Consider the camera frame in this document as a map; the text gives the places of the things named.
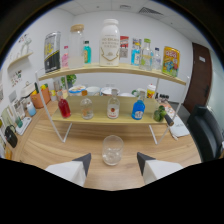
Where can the yellow toy fruit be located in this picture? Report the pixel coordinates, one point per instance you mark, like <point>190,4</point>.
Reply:
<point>44,87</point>

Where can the white tray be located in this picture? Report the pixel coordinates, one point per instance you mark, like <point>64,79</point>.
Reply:
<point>24,126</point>

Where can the black silver foil bag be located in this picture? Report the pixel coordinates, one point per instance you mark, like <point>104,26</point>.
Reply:
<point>52,53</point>

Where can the large white bottle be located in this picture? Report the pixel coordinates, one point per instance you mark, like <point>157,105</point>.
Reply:
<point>109,45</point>

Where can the small ceiling vent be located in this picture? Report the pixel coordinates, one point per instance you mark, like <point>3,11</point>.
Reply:
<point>125,6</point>

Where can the clear drinking glass with ice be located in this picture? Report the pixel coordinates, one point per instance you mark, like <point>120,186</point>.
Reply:
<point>112,150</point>

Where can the clear bottle red label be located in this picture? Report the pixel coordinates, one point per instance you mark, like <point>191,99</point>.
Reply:
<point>113,108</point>

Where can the grey print wall sheet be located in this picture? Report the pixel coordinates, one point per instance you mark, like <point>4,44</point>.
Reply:
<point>123,53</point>

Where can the red white wall poster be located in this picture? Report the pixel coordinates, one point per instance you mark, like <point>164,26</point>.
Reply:
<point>124,41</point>

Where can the clear glass vase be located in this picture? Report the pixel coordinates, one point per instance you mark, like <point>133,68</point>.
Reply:
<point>26,45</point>

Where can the clear bottle orange cap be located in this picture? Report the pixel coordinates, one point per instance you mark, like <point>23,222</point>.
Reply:
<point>86,110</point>

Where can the white canister yellow label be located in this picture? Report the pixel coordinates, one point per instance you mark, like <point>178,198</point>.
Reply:
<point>151,91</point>

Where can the black armchair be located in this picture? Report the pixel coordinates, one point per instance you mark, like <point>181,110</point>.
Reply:
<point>205,133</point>

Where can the small red liquid bottle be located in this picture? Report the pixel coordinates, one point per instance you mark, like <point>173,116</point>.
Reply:
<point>64,108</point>

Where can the blue liquid bottle silver cap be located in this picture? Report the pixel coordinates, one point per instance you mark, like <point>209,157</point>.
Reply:
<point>138,110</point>

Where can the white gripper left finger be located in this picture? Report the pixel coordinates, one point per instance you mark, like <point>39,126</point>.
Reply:
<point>71,170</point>

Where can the small teal bottle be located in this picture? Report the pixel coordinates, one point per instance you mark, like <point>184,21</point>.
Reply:
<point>87,54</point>

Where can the brown wooden door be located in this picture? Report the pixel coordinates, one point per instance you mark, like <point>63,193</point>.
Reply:
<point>198,76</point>

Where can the large ceiling air vent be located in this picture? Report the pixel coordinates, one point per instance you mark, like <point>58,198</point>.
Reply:
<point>150,11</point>

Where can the blue white cup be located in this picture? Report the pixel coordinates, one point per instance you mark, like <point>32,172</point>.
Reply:
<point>31,109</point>

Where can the black handbag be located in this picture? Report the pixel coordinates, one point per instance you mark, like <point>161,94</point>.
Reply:
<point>10,137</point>

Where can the orange printed leaflet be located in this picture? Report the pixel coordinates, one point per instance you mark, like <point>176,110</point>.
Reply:
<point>167,104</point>

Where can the small pink bottle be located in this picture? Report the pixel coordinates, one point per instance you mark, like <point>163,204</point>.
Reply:
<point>65,59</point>

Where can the white countertop appliance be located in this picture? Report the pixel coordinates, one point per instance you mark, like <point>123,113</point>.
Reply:
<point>27,90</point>

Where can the small wall pictures cluster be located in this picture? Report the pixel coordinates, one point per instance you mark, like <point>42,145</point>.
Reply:
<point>15,77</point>

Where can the green potted plant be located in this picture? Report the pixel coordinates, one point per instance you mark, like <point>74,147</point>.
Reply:
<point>69,80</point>

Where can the orange storage basket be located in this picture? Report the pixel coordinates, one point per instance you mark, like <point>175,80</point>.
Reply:
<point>40,100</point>

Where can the multicolour wall poster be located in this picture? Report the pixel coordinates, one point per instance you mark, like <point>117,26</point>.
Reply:
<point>136,40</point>

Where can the small green cup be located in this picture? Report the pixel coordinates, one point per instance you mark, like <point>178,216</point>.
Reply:
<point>18,122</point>

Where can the green toy vegetable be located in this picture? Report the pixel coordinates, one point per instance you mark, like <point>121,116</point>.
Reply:
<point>36,88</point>

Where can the wooden wall shelf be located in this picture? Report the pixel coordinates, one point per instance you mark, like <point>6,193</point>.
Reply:
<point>20,59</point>

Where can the glass jar of limes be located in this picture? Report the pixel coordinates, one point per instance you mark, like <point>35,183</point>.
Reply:
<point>159,114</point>

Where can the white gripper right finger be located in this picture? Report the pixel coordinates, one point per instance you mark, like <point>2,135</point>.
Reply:
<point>156,170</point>

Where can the white photo frame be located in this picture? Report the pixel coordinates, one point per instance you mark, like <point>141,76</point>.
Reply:
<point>18,109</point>

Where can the white frame wooden shelf rack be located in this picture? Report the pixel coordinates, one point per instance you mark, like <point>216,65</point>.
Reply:
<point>100,116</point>

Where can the tall glass jar wooden lid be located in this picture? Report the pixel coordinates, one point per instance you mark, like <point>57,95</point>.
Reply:
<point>76,50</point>

